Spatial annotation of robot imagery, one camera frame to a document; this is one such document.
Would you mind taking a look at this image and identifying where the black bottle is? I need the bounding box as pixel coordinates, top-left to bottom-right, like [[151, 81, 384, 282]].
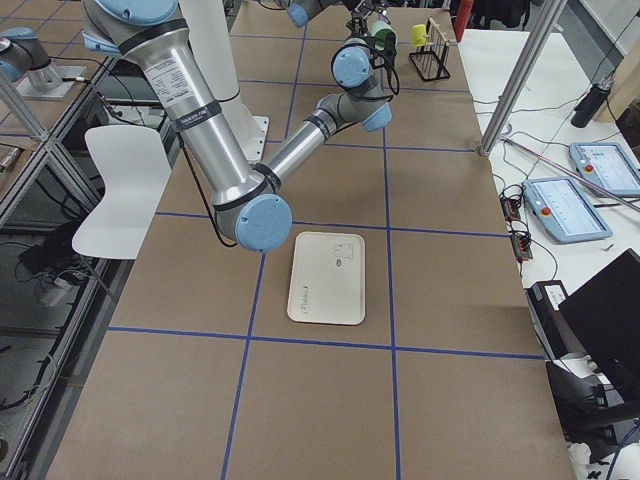
[[570, 84, 611, 128]]

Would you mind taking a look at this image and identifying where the red object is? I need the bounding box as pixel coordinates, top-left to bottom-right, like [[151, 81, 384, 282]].
[[453, 0, 474, 43]]

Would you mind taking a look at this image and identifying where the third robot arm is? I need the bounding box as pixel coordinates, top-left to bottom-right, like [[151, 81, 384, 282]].
[[1, 27, 51, 83]]

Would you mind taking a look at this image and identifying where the white chair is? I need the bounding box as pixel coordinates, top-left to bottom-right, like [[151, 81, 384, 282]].
[[72, 125, 171, 260]]

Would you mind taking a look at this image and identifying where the pale green cup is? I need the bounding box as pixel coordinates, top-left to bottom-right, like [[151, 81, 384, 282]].
[[369, 19, 395, 41]]

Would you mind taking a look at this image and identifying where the yellow cup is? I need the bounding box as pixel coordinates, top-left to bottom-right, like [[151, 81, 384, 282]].
[[410, 23, 429, 49]]

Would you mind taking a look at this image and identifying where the cream rabbit tray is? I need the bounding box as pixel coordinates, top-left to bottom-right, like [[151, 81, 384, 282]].
[[287, 231, 366, 326]]

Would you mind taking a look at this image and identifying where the black laptop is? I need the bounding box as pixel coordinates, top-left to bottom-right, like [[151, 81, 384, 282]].
[[559, 248, 639, 401]]

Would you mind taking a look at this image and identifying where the far teach pendant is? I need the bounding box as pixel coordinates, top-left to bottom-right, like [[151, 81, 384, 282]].
[[569, 142, 639, 197]]

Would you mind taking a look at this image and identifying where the teach pendant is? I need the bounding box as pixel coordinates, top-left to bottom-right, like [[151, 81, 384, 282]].
[[569, 142, 639, 197], [522, 177, 613, 244]]

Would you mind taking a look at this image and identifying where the near teach pendant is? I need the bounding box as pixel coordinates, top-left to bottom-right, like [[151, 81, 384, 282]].
[[522, 177, 613, 244]]

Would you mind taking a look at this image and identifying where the black wire cup rack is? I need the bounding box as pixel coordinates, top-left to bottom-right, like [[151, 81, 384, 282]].
[[409, 17, 453, 82]]

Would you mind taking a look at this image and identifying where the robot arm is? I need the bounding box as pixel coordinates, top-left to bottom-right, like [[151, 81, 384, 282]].
[[83, 1, 397, 253], [260, 0, 369, 28]]

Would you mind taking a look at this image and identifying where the aluminium frame post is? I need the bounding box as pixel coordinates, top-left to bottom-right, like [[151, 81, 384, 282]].
[[478, 0, 567, 157]]

